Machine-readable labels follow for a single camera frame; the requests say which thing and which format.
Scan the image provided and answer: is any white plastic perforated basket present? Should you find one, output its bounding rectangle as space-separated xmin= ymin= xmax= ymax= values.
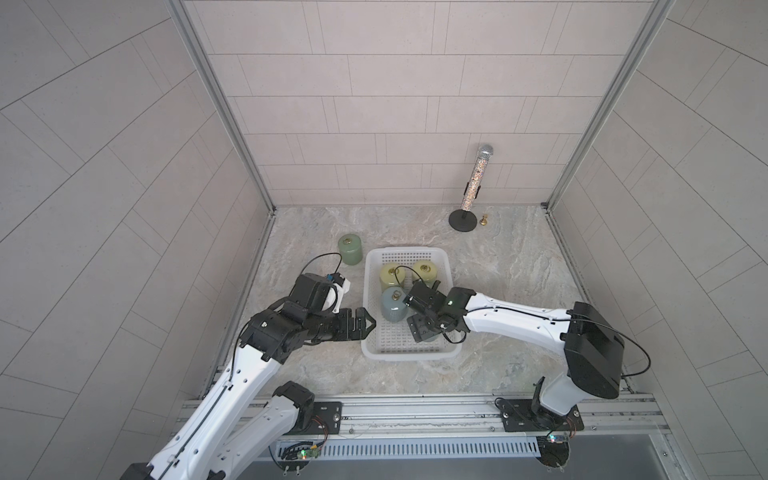
xmin=362 ymin=246 xmax=463 ymax=361

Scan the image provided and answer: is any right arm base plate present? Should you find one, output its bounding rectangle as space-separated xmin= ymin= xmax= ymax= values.
xmin=494 ymin=397 xmax=584 ymax=433

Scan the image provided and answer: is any green canister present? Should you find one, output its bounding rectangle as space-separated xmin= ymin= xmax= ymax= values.
xmin=337 ymin=233 xmax=363 ymax=266

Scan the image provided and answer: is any yellow-green canister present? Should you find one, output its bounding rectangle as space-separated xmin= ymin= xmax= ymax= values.
xmin=379 ymin=262 xmax=407 ymax=291
xmin=412 ymin=260 xmax=438 ymax=287

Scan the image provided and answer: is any blue-grey canister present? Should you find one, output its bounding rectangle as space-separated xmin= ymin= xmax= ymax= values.
xmin=381 ymin=286 xmax=408 ymax=323

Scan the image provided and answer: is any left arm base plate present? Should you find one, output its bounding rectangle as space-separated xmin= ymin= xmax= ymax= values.
xmin=287 ymin=402 xmax=343 ymax=436

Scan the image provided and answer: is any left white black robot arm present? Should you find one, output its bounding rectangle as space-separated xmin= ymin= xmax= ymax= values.
xmin=122 ymin=273 xmax=376 ymax=479

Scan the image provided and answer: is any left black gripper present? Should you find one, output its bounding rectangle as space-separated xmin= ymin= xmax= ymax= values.
xmin=302 ymin=305 xmax=379 ymax=339

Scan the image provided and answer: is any right circuit board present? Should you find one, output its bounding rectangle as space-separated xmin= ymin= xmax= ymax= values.
xmin=536 ymin=435 xmax=570 ymax=470

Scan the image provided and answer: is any circuit board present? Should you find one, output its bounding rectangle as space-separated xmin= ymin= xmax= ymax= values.
xmin=277 ymin=441 xmax=321 ymax=475
xmin=536 ymin=435 xmax=570 ymax=470

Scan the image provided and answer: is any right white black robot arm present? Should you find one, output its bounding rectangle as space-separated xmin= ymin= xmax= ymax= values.
xmin=403 ymin=280 xmax=625 ymax=426

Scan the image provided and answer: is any aluminium rail frame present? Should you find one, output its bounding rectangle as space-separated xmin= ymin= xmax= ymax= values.
xmin=167 ymin=392 xmax=670 ymax=445

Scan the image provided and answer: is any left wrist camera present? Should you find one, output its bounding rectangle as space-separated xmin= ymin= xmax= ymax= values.
xmin=326 ymin=272 xmax=351 ymax=313

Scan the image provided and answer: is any left circuit board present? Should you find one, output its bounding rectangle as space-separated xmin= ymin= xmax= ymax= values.
xmin=277 ymin=441 xmax=321 ymax=475

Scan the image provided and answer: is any sprinkle tube on black stand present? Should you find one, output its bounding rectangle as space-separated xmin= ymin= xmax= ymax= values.
xmin=448 ymin=144 xmax=494 ymax=232

